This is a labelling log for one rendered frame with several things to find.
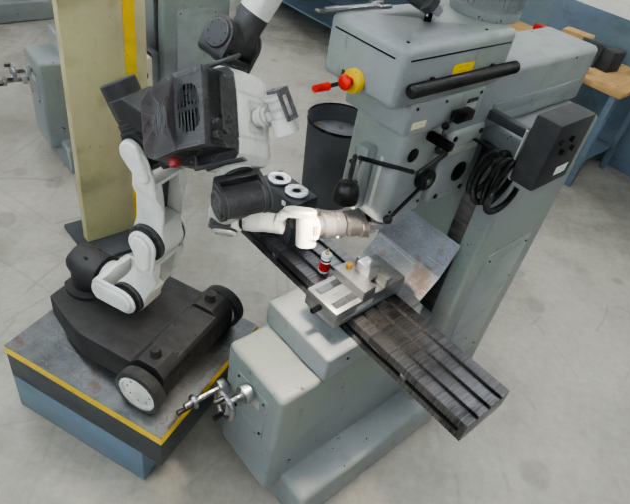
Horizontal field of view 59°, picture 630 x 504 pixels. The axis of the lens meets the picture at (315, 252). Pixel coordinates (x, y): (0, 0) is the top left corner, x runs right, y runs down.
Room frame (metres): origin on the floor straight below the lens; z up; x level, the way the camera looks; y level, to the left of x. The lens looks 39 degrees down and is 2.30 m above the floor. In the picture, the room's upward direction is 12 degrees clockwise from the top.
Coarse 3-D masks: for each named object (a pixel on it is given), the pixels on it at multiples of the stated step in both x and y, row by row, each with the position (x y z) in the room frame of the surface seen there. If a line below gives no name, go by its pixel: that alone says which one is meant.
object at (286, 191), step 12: (276, 180) 1.80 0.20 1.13; (288, 180) 1.82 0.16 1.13; (276, 192) 1.75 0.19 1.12; (288, 192) 1.74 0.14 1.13; (300, 192) 1.78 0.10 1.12; (276, 204) 1.74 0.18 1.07; (288, 204) 1.70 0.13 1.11; (300, 204) 1.70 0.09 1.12; (312, 204) 1.75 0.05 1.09; (288, 228) 1.69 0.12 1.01; (288, 240) 1.68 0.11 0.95
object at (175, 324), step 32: (96, 256) 1.59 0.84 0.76; (64, 288) 1.56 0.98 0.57; (192, 288) 1.71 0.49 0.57; (64, 320) 1.43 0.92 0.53; (96, 320) 1.43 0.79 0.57; (128, 320) 1.46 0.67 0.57; (160, 320) 1.49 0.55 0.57; (192, 320) 1.51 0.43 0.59; (224, 320) 1.59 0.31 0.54; (96, 352) 1.32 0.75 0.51; (128, 352) 1.31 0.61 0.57; (160, 352) 1.29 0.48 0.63; (192, 352) 1.38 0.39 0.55
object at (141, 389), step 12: (120, 372) 1.22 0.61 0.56; (132, 372) 1.20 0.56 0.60; (144, 372) 1.21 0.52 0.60; (120, 384) 1.21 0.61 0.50; (132, 384) 1.20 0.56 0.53; (144, 384) 1.17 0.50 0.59; (156, 384) 1.19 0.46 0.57; (132, 396) 1.20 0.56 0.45; (144, 396) 1.18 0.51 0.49; (156, 396) 1.16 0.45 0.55; (144, 408) 1.17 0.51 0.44; (156, 408) 1.15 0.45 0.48
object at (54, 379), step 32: (32, 352) 1.34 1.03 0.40; (64, 352) 1.37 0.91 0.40; (224, 352) 1.53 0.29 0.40; (32, 384) 1.30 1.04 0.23; (64, 384) 1.24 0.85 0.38; (96, 384) 1.25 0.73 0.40; (192, 384) 1.34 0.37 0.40; (64, 416) 1.25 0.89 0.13; (96, 416) 1.19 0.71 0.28; (128, 416) 1.15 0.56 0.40; (160, 416) 1.17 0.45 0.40; (192, 416) 1.27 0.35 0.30; (96, 448) 1.20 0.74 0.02; (128, 448) 1.14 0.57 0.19; (160, 448) 1.09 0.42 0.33
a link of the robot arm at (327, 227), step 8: (320, 216) 1.44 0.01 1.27; (328, 216) 1.44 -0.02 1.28; (296, 224) 1.40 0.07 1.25; (304, 224) 1.39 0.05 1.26; (312, 224) 1.40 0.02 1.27; (320, 224) 1.41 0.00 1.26; (328, 224) 1.41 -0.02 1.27; (296, 232) 1.39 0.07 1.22; (304, 232) 1.38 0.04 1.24; (312, 232) 1.39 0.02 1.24; (320, 232) 1.40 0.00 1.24; (328, 232) 1.40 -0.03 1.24; (296, 240) 1.38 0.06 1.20; (304, 240) 1.37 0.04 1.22; (312, 240) 1.38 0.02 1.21; (304, 248) 1.36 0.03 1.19
